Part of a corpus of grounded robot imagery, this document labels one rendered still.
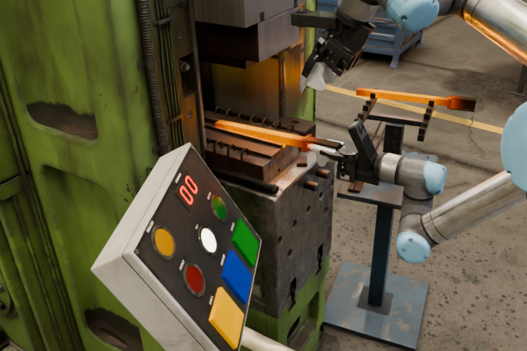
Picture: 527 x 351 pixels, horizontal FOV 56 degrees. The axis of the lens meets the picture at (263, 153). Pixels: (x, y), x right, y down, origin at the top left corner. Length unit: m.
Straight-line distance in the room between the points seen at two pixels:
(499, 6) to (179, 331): 0.73
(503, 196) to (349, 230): 1.67
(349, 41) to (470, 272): 1.76
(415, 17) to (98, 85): 0.66
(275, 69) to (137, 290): 1.02
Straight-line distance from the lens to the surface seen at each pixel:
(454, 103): 1.91
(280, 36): 1.29
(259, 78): 1.69
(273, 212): 1.36
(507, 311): 2.48
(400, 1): 0.90
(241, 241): 1.01
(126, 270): 0.77
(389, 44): 5.10
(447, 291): 2.48
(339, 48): 1.04
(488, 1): 0.94
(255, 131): 1.45
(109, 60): 1.08
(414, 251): 1.20
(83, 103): 1.30
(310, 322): 2.03
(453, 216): 1.17
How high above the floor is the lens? 1.66
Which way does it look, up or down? 29 degrees down
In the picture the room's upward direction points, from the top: 2 degrees counter-clockwise
